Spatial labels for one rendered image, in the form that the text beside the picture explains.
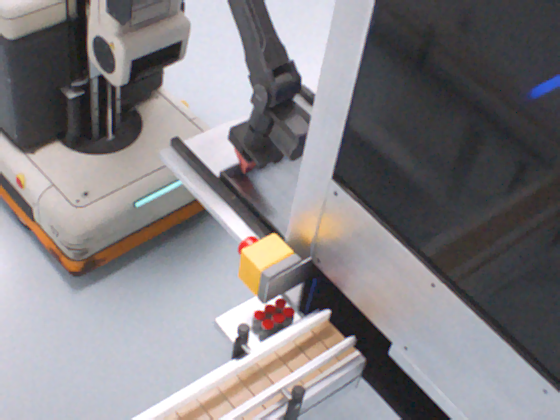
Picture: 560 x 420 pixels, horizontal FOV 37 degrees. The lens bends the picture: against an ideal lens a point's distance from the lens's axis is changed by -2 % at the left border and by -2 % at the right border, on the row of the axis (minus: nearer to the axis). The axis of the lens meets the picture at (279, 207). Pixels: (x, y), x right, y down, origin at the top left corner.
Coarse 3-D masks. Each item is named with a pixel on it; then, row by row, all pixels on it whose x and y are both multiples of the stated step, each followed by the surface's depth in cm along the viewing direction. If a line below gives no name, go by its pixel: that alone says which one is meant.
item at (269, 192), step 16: (288, 160) 173; (224, 176) 163; (240, 176) 168; (256, 176) 169; (272, 176) 169; (288, 176) 170; (240, 192) 161; (256, 192) 166; (272, 192) 166; (288, 192) 167; (256, 208) 158; (272, 208) 163; (288, 208) 164; (272, 224) 156
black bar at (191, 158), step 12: (180, 144) 170; (192, 156) 168; (204, 168) 166; (204, 180) 166; (216, 180) 164; (216, 192) 164; (228, 192) 162; (228, 204) 162; (240, 204) 160; (240, 216) 160; (252, 216) 159; (252, 228) 158; (264, 228) 157
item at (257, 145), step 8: (248, 120) 156; (232, 128) 161; (240, 128) 161; (248, 128) 156; (240, 136) 160; (248, 136) 157; (256, 136) 155; (264, 136) 155; (240, 144) 159; (248, 144) 158; (256, 144) 157; (264, 144) 157; (272, 144) 161; (248, 152) 158; (256, 152) 159; (264, 152) 159; (272, 152) 160; (280, 152) 160; (256, 160) 158; (264, 160) 158; (272, 160) 159
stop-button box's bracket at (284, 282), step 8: (304, 264) 137; (288, 272) 135; (296, 272) 137; (304, 272) 139; (272, 280) 133; (280, 280) 135; (288, 280) 137; (296, 280) 139; (304, 280) 141; (272, 288) 135; (280, 288) 137; (288, 288) 139; (272, 296) 137; (264, 304) 137
